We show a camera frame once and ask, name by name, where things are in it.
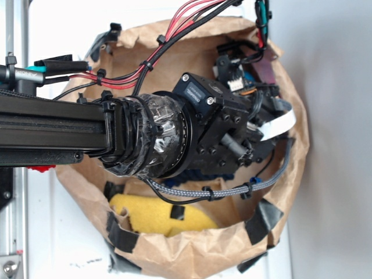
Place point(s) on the aluminium extrusion rail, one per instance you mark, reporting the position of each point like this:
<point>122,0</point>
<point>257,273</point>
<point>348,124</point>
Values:
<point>14,246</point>

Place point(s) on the brown paper bag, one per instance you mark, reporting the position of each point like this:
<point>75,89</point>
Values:
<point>246,228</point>

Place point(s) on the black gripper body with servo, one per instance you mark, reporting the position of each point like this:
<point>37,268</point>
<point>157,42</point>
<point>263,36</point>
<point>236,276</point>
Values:
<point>236,118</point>

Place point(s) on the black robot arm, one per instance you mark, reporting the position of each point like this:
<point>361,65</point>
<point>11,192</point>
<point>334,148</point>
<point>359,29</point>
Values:
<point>142,135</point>

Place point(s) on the yellow sponge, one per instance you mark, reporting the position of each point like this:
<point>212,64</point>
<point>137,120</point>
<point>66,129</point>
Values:
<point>155,216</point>

